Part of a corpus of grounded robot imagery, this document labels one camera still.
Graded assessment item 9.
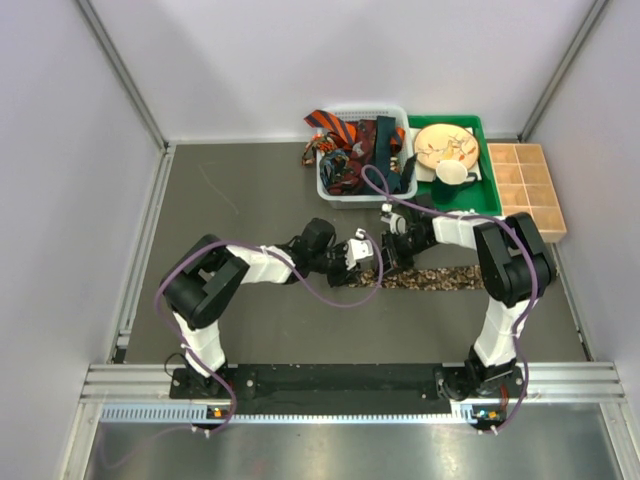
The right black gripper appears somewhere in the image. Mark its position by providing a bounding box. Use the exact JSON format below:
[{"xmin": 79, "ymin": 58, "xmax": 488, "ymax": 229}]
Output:
[{"xmin": 373, "ymin": 230, "xmax": 435, "ymax": 281}]

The brown floral tie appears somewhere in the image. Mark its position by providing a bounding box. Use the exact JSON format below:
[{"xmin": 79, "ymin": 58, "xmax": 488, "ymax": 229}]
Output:
[{"xmin": 347, "ymin": 264, "xmax": 485, "ymax": 292}]

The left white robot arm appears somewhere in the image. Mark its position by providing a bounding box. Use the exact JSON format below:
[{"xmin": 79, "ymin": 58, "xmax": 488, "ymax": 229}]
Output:
[{"xmin": 154, "ymin": 218, "xmax": 382, "ymax": 397}]

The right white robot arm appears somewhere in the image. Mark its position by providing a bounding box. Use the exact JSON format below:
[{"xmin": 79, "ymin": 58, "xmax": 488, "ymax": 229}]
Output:
[{"xmin": 381, "ymin": 203, "xmax": 557, "ymax": 400}]

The dark green white mug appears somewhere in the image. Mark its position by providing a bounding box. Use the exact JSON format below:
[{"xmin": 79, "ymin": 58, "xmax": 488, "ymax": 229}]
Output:
[{"xmin": 431, "ymin": 160, "xmax": 478, "ymax": 204}]

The white plastic basket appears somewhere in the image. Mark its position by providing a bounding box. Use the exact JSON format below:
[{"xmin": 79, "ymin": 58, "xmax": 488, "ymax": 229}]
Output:
[{"xmin": 313, "ymin": 104, "xmax": 417, "ymax": 209}]

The green plastic tray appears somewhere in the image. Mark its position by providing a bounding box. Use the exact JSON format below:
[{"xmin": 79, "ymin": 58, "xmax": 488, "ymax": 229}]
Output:
[{"xmin": 409, "ymin": 114, "xmax": 501, "ymax": 215}]

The blue patterned tie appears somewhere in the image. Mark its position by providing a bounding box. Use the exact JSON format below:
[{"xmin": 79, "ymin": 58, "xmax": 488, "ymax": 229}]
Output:
[{"xmin": 319, "ymin": 149, "xmax": 349, "ymax": 191}]

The dark red patterned tie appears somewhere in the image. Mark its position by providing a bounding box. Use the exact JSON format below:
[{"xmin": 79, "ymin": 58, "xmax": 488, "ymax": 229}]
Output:
[{"xmin": 327, "ymin": 120, "xmax": 377, "ymax": 196}]

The beige floral plate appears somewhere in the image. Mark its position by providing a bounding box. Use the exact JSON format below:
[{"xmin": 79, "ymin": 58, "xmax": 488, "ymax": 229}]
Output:
[{"xmin": 413, "ymin": 122, "xmax": 481, "ymax": 166}]

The dark teal tie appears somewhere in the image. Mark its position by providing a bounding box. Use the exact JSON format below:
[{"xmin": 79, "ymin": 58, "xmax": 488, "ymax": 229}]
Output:
[{"xmin": 361, "ymin": 116, "xmax": 416, "ymax": 195}]

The orange navy striped tie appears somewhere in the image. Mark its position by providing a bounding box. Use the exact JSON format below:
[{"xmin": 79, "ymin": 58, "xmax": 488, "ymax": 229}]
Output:
[{"xmin": 304, "ymin": 110, "xmax": 406, "ymax": 150}]

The orange floral dark tie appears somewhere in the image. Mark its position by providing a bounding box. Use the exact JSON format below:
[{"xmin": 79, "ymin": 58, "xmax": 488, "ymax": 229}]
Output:
[{"xmin": 301, "ymin": 132, "xmax": 345, "ymax": 167}]

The wooden compartment box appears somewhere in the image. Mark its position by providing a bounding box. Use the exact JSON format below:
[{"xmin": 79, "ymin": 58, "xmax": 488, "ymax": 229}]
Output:
[{"xmin": 488, "ymin": 143, "xmax": 567, "ymax": 244}]

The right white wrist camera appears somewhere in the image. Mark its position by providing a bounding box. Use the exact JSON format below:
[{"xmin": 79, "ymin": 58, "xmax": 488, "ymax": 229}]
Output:
[{"xmin": 380, "ymin": 203, "xmax": 407, "ymax": 235}]

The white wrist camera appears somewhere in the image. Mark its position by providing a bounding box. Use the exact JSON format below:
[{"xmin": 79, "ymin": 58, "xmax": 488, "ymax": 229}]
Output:
[
  {"xmin": 343, "ymin": 228, "xmax": 374, "ymax": 271},
  {"xmin": 380, "ymin": 203, "xmax": 407, "ymax": 235}
]

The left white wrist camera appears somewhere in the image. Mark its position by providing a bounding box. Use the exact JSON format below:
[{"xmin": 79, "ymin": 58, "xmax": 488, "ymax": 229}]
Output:
[{"xmin": 343, "ymin": 228, "xmax": 374, "ymax": 271}]

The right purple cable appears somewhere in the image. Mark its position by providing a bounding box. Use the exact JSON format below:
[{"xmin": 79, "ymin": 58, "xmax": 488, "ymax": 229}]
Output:
[{"xmin": 360, "ymin": 164, "xmax": 542, "ymax": 435}]

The purple cable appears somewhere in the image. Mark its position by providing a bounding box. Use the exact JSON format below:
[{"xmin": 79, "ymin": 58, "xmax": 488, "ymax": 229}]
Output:
[
  {"xmin": 153, "ymin": 232, "xmax": 385, "ymax": 436},
  {"xmin": 360, "ymin": 164, "xmax": 542, "ymax": 435}
]

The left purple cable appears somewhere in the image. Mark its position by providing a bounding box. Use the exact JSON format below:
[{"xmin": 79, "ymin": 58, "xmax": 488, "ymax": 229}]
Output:
[{"xmin": 153, "ymin": 232, "xmax": 385, "ymax": 436}]

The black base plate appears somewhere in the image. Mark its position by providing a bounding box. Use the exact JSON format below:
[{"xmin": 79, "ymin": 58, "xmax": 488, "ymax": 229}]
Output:
[{"xmin": 169, "ymin": 362, "xmax": 526, "ymax": 415}]

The aluminium frame rail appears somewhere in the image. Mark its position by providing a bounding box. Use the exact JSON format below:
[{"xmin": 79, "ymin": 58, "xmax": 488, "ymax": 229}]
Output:
[{"xmin": 80, "ymin": 362, "xmax": 625, "ymax": 428}]

